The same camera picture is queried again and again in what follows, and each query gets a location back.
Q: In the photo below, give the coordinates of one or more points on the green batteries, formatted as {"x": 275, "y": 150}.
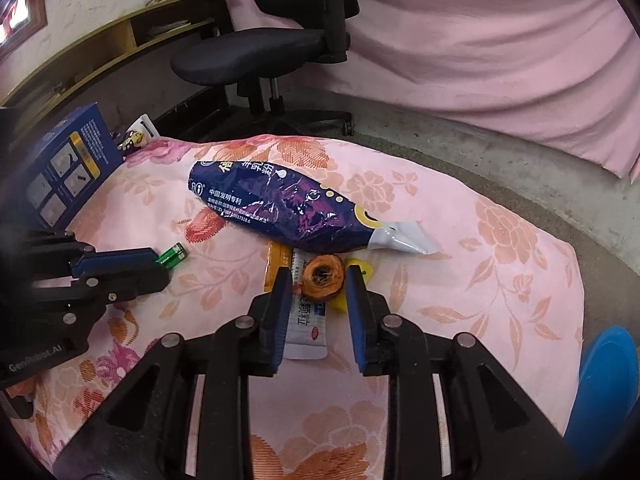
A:
{"x": 171, "y": 257}

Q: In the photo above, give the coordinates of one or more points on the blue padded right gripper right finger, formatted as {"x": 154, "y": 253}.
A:
{"x": 365, "y": 313}

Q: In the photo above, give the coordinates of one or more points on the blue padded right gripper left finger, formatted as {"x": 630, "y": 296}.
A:
{"x": 270, "y": 312}

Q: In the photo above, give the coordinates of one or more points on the wooden desk shelf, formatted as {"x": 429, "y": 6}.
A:
{"x": 92, "y": 57}

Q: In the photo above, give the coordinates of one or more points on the pink hanging cloth sheet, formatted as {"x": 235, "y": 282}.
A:
{"x": 560, "y": 73}

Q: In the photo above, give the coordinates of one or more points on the black office chair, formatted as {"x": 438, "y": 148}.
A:
{"x": 253, "y": 60}

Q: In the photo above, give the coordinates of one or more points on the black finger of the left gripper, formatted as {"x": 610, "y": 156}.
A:
{"x": 126, "y": 283}

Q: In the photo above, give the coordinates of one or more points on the blue plastic trash bin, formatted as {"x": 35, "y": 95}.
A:
{"x": 605, "y": 414}

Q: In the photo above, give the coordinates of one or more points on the yellow wrapper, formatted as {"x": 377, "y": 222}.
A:
{"x": 279, "y": 254}

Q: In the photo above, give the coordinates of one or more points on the small white sachet packet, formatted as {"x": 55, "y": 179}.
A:
{"x": 306, "y": 335}

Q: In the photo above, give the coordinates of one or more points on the blue product box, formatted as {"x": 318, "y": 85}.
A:
{"x": 59, "y": 174}

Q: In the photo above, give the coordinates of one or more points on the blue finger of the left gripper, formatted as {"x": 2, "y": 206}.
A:
{"x": 117, "y": 261}

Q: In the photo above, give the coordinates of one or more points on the dark blue snack bag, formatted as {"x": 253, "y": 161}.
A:
{"x": 291, "y": 208}

